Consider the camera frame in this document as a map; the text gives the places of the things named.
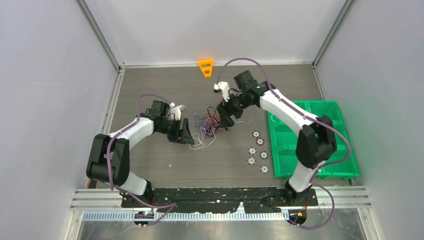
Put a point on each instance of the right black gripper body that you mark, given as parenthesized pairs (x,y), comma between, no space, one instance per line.
(235,105)

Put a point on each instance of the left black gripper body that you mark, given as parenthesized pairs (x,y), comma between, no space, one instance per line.
(174,134)

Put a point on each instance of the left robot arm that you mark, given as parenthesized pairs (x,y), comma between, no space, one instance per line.
(109,158)

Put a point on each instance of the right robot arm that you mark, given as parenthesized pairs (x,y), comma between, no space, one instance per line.
(316,140)

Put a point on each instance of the blue poker chip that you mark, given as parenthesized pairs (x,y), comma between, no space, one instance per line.
(264,169)
(256,134)
(263,155)
(252,151)
(251,161)

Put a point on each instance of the brown poker chip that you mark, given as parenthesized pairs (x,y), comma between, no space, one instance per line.
(259,141)

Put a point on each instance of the orange triangular plastic stand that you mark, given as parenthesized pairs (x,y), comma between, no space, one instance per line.
(206,67)

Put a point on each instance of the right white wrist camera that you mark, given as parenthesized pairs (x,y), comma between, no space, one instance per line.
(223,88)

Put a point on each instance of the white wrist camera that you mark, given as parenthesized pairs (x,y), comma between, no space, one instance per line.
(223,88)
(176,111)

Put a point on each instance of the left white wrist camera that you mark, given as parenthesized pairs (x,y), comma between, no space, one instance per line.
(176,111)

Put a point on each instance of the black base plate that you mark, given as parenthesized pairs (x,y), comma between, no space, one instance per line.
(218,200)

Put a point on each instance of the aluminium rail frame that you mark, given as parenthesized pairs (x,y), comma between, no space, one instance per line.
(106,205)

